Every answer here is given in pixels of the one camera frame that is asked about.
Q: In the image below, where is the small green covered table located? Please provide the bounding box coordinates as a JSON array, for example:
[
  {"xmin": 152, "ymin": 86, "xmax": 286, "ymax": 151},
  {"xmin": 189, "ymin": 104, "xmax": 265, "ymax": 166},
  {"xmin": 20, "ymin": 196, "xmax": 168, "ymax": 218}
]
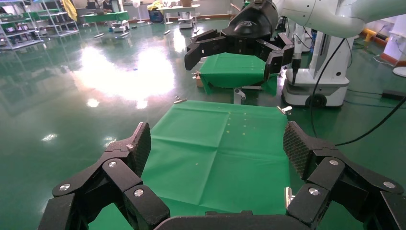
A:
[{"xmin": 199, "ymin": 52, "xmax": 280, "ymax": 96}]

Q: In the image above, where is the long green covered table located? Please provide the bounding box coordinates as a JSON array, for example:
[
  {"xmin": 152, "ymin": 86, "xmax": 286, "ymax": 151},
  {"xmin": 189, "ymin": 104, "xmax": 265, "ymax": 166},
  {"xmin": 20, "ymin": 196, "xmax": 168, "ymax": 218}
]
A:
[{"xmin": 79, "ymin": 11, "xmax": 131, "ymax": 24}]

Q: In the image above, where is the white standing fan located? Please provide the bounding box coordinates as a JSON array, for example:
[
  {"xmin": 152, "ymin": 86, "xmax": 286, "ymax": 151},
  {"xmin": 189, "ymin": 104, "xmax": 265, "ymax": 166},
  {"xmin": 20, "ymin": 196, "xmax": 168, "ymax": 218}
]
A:
[{"xmin": 131, "ymin": 0, "xmax": 146, "ymax": 24}]

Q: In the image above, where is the large green tablecloth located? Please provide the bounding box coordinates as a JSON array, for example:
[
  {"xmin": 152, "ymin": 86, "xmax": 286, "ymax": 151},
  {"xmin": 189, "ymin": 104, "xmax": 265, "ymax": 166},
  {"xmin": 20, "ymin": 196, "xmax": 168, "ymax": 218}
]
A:
[{"xmin": 88, "ymin": 100, "xmax": 292, "ymax": 230}]

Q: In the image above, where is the yellow hanging garment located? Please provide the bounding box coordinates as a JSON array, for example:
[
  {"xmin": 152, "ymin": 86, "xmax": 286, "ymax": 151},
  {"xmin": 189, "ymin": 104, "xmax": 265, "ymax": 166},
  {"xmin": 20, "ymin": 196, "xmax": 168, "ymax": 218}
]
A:
[{"xmin": 62, "ymin": 0, "xmax": 79, "ymax": 22}]

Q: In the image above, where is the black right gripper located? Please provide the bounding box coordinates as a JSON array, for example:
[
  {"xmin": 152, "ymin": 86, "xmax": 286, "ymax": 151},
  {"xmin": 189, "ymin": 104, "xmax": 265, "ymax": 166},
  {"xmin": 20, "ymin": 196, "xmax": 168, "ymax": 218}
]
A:
[{"xmin": 184, "ymin": 0, "xmax": 295, "ymax": 81}]

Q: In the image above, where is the white pipe table leg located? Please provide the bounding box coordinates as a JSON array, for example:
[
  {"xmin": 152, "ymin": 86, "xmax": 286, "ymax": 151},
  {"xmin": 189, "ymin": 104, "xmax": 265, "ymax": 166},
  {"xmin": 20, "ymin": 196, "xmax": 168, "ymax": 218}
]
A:
[{"xmin": 234, "ymin": 85, "xmax": 264, "ymax": 105}]

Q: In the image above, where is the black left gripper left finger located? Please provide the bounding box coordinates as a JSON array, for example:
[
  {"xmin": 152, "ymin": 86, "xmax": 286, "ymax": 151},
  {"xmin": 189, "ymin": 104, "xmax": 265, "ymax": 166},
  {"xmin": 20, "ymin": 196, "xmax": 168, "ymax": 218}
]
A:
[{"xmin": 38, "ymin": 121, "xmax": 171, "ymax": 230}]

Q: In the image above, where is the thick black floor cable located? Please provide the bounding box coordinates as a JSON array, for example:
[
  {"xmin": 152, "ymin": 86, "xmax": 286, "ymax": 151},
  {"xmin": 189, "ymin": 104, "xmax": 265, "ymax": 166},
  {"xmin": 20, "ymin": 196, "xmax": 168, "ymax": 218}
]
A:
[{"xmin": 334, "ymin": 96, "xmax": 406, "ymax": 147}]

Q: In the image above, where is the blue bin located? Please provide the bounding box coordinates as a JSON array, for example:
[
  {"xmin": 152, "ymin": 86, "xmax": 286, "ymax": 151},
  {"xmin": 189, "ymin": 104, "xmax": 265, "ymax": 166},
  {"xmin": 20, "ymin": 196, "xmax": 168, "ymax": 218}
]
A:
[{"xmin": 149, "ymin": 11, "xmax": 165, "ymax": 23}]

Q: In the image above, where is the black power adapter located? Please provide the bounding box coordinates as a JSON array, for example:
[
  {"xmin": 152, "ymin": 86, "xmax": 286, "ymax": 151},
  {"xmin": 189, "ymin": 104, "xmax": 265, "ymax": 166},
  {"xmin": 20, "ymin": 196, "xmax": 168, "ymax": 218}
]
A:
[{"xmin": 382, "ymin": 90, "xmax": 406, "ymax": 101}]

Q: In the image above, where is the white work table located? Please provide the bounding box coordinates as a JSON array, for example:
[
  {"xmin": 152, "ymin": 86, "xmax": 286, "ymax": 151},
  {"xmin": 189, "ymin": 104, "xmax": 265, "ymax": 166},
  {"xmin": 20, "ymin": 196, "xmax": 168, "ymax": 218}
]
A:
[{"xmin": 156, "ymin": 3, "xmax": 202, "ymax": 25}]

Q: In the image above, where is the metal shelving rack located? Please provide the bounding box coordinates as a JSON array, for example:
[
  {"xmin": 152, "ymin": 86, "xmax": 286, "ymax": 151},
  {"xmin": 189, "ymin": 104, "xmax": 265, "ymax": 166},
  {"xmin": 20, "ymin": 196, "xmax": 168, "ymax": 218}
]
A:
[
  {"xmin": 0, "ymin": 0, "xmax": 44, "ymax": 51},
  {"xmin": 30, "ymin": 0, "xmax": 80, "ymax": 38}
]

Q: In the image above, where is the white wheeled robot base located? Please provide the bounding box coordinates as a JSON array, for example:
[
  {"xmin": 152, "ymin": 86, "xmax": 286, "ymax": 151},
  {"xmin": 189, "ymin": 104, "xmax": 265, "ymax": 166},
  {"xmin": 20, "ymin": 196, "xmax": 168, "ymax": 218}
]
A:
[{"xmin": 282, "ymin": 23, "xmax": 350, "ymax": 108}]

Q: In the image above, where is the small white mobile cart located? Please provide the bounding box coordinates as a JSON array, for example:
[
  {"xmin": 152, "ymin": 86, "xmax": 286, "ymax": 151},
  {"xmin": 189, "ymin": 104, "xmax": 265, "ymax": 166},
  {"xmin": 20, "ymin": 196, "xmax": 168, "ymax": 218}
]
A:
[
  {"xmin": 110, "ymin": 20, "xmax": 131, "ymax": 34},
  {"xmin": 177, "ymin": 12, "xmax": 195, "ymax": 30}
]

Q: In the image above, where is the thin black hanging cable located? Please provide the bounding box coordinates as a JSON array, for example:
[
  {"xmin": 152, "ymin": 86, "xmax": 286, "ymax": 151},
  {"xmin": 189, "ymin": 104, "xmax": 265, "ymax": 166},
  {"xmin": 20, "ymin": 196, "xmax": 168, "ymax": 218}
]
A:
[{"xmin": 309, "ymin": 37, "xmax": 347, "ymax": 138}]

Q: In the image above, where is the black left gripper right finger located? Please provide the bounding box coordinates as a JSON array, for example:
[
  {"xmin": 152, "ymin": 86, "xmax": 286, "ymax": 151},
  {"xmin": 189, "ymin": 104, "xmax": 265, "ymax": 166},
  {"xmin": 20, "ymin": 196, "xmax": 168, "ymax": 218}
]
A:
[{"xmin": 282, "ymin": 120, "xmax": 406, "ymax": 230}]

